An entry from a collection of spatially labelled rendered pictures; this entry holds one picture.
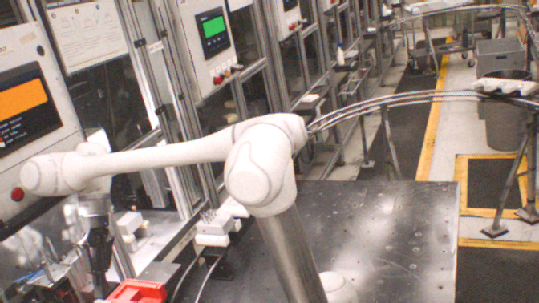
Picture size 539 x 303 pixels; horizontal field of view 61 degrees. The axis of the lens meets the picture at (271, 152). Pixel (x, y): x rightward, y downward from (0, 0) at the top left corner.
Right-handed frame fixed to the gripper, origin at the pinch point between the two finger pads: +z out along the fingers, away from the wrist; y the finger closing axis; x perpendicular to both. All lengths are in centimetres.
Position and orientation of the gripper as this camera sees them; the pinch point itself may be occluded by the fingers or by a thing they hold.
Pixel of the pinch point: (99, 284)
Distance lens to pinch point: 147.7
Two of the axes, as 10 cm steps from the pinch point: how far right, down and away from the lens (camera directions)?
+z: 0.8, 9.9, -0.6
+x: 9.1, -1.0, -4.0
